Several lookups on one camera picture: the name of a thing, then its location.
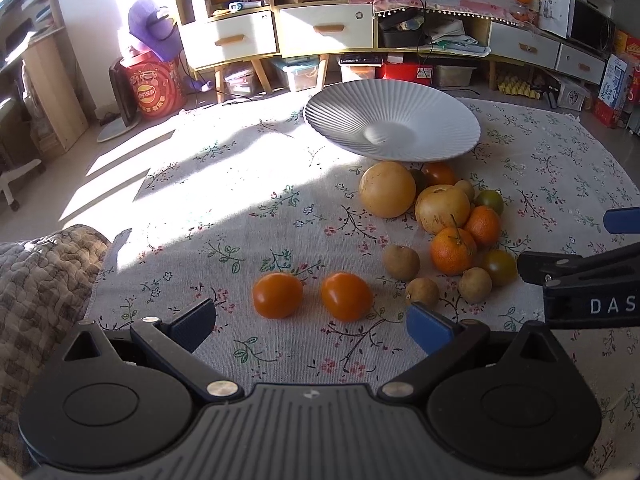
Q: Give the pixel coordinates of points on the black microwave oven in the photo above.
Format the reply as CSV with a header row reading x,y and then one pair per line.
x,y
578,22

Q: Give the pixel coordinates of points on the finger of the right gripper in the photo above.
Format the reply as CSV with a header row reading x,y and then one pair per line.
x,y
538,268
622,221

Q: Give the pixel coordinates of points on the green lime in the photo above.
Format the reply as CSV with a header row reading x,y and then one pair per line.
x,y
491,199

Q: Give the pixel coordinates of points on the wooden shelf cabinet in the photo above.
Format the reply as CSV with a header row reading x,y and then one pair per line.
x,y
216,34

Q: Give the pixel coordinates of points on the small kiwi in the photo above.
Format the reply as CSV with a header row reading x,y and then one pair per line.
x,y
467,188

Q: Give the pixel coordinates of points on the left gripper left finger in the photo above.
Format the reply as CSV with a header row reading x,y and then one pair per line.
x,y
170,344

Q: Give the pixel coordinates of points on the smooth mandarin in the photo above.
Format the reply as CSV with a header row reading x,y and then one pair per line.
x,y
484,226

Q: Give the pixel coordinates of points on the dark green-brown tomato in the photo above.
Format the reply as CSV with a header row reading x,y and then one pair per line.
x,y
501,267

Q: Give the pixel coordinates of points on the white ribbed plate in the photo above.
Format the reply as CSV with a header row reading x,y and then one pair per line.
x,y
393,120

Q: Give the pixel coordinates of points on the white office chair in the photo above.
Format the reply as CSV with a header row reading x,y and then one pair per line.
x,y
15,174

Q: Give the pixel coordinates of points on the white wooden drawer cabinet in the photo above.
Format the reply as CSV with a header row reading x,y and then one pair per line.
x,y
324,29

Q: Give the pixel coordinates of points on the orange tomato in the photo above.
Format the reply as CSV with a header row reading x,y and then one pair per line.
x,y
277,295
346,296

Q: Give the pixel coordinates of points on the brown kiwi large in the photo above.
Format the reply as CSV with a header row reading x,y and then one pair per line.
x,y
401,262

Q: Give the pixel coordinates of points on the purple plush toy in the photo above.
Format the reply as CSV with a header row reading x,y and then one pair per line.
x,y
156,29

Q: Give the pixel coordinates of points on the mandarin with stem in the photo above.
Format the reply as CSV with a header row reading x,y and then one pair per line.
x,y
453,251

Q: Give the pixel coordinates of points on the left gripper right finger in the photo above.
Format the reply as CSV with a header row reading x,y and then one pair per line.
x,y
449,347

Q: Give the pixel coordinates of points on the red box under cabinet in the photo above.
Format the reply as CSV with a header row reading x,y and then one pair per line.
x,y
411,72

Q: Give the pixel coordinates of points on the red printed bucket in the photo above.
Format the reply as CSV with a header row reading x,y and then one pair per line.
x,y
156,84

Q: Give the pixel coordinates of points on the quilted brown blanket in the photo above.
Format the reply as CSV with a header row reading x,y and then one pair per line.
x,y
45,286

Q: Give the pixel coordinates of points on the floral tablecloth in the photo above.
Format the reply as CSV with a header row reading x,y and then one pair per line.
x,y
243,190

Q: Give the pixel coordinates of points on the round yellow pear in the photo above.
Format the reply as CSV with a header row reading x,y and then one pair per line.
x,y
387,190

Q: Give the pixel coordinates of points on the wooden desk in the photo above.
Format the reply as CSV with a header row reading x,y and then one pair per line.
x,y
46,76

